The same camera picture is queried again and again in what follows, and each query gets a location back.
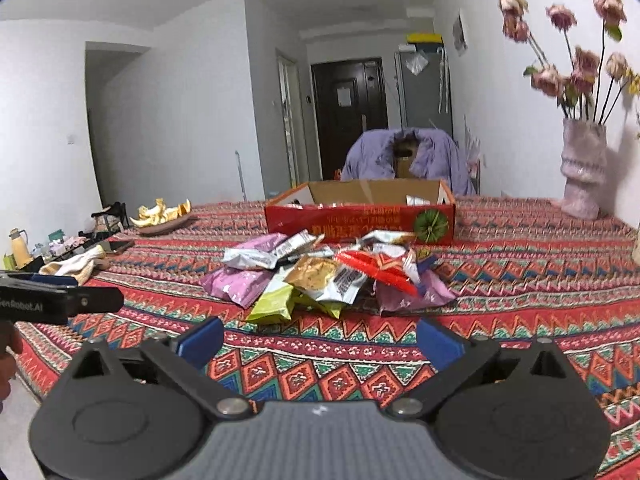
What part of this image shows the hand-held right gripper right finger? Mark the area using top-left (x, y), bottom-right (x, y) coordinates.
top-left (388, 316), bottom-right (574, 418)

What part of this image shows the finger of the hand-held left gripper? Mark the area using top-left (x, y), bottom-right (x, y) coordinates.
top-left (65, 287), bottom-right (124, 317)
top-left (0, 270), bottom-right (79, 287)

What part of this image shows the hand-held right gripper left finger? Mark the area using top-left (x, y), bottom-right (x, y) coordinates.
top-left (65, 316), bottom-right (257, 418)

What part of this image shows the pink snack packet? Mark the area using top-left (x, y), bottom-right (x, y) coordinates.
top-left (375, 270), bottom-right (456, 314)
top-left (200, 265), bottom-right (273, 309)

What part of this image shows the green snack packet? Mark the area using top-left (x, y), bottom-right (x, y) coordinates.
top-left (292, 292), bottom-right (326, 312)
top-left (245, 277), bottom-right (297, 325)

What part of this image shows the purple silver snack packet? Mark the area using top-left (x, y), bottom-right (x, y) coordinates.
top-left (221, 233), bottom-right (290, 271)

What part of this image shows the red snack packet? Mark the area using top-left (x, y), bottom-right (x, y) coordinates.
top-left (334, 249), bottom-right (420, 297)

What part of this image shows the white packet with brown label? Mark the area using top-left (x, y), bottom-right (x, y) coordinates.
top-left (315, 260), bottom-right (375, 318)

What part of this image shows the tan biscuit packet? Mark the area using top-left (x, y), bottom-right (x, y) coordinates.
top-left (284, 255), bottom-right (341, 292)

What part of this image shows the red cardboard box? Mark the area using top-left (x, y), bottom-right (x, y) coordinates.
top-left (264, 179), bottom-right (457, 247)

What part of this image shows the person's left hand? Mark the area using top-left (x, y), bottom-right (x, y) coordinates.
top-left (0, 325), bottom-right (24, 402)

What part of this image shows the beige cloth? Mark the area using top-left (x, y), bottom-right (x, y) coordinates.
top-left (39, 250), bottom-right (110, 282)

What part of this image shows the cluttered side table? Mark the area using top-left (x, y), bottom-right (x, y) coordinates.
top-left (30, 230), bottom-right (100, 262)

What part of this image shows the yellow thermos bottle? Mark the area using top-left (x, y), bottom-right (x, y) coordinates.
top-left (9, 228), bottom-right (33, 268)

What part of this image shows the brown plate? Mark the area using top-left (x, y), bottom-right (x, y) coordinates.
top-left (132, 212), bottom-right (197, 236)

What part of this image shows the brown chair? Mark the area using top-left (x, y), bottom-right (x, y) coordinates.
top-left (392, 137), bottom-right (418, 179)

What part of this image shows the purple puffer jacket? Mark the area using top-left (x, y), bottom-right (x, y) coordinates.
top-left (341, 128), bottom-right (476, 196)

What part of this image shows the pink textured vase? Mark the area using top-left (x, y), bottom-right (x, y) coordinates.
top-left (560, 117), bottom-right (608, 220)

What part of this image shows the dark entrance door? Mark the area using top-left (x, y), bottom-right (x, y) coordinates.
top-left (311, 58), bottom-right (390, 181)

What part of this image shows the white interior door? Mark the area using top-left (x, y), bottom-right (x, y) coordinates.
top-left (276, 49), bottom-right (303, 183)

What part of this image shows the grey refrigerator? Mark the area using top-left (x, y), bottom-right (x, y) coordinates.
top-left (395, 42), bottom-right (453, 136)

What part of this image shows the white hanging umbrella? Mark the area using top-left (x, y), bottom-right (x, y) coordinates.
top-left (436, 46), bottom-right (449, 114)

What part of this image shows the bunch of dried pink roses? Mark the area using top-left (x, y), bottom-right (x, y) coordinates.
top-left (498, 0), bottom-right (640, 126)

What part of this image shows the wall poster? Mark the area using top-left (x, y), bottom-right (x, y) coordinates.
top-left (452, 10), bottom-right (469, 57)

